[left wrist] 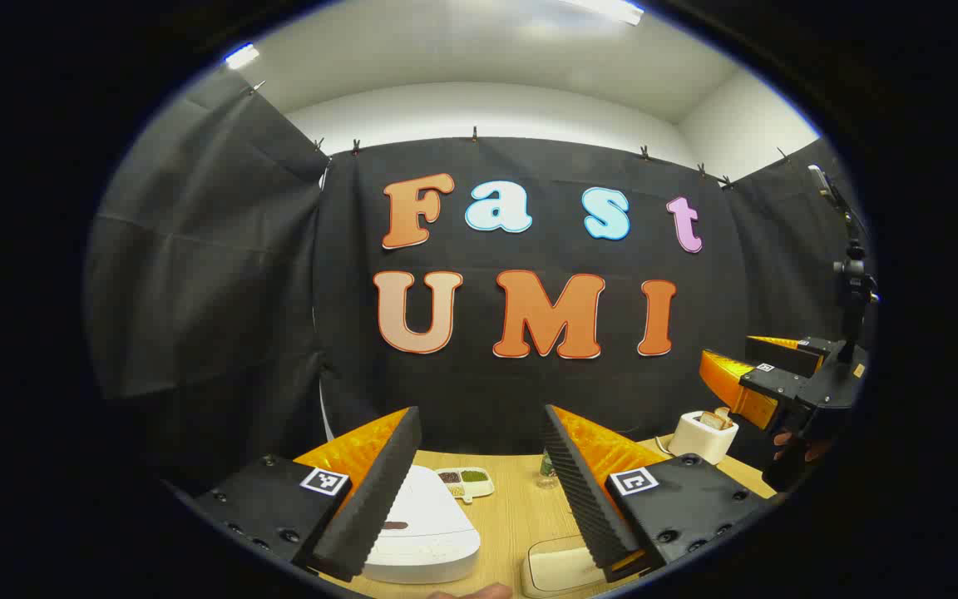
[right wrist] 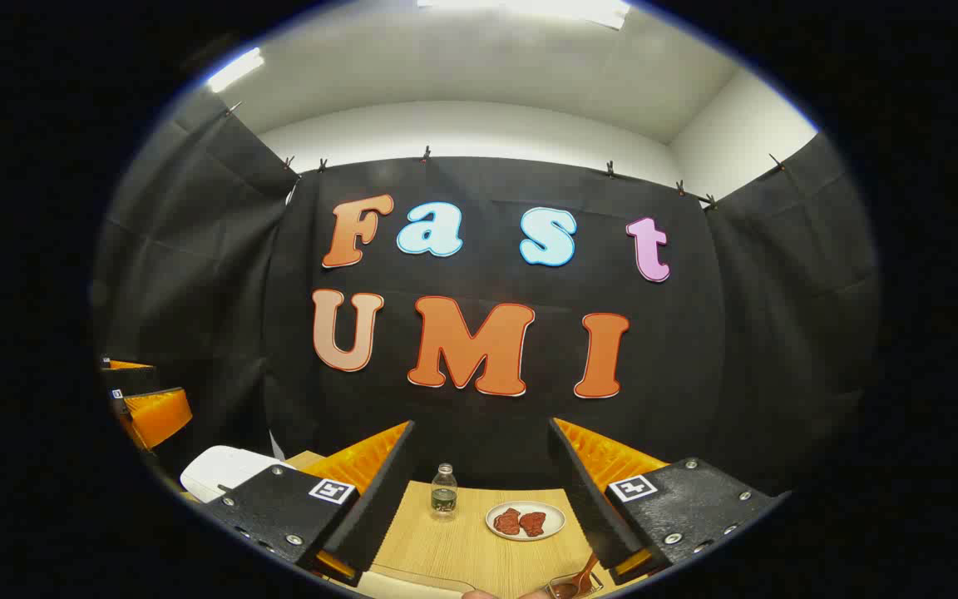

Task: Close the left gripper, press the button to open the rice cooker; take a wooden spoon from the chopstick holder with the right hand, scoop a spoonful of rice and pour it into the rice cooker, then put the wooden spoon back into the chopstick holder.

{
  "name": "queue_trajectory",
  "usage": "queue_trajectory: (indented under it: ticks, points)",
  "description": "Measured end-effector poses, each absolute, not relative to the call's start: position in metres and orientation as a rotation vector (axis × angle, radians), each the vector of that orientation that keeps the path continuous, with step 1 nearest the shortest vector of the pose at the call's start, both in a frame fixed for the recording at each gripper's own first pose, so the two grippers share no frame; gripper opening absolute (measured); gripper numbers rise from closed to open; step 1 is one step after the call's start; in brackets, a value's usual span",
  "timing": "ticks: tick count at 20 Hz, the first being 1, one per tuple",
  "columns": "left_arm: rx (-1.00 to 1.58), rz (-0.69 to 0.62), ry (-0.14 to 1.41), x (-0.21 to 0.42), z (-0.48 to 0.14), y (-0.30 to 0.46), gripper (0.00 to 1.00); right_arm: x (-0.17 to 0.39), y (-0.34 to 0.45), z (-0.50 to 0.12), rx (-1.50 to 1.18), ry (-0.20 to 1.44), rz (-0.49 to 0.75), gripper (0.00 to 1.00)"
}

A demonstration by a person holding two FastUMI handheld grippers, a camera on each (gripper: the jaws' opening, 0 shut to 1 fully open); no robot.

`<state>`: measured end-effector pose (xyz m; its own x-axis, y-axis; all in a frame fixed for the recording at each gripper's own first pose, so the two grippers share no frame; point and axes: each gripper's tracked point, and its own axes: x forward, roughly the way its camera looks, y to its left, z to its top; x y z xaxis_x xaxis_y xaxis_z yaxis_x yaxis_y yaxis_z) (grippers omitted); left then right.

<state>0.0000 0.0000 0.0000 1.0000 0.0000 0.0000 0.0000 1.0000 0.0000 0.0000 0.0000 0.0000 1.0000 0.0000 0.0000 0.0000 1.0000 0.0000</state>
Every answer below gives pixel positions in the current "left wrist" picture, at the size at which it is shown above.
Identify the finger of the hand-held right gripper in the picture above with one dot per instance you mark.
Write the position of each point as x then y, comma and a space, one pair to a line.
787, 353
728, 384

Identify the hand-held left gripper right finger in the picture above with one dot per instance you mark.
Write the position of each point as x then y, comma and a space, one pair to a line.
583, 499

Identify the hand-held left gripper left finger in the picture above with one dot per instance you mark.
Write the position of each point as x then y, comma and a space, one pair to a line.
371, 499

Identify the white rice cooker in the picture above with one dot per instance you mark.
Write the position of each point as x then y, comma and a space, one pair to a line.
429, 532

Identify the clear rice container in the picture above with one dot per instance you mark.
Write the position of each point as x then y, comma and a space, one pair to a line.
558, 566

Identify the toasted bread slice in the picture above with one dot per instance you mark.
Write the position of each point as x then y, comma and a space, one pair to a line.
728, 414
712, 420

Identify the clear plastic water bottle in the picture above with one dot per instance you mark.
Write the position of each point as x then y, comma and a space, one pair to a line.
547, 470

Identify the white toaster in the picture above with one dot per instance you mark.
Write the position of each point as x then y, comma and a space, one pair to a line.
695, 441

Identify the white divided dish of beans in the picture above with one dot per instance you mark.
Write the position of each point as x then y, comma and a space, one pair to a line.
466, 482

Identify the black backdrop cloth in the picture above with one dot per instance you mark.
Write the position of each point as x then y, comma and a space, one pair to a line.
529, 391

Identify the ceiling light panel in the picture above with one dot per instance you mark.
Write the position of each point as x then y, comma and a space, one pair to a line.
242, 56
608, 8

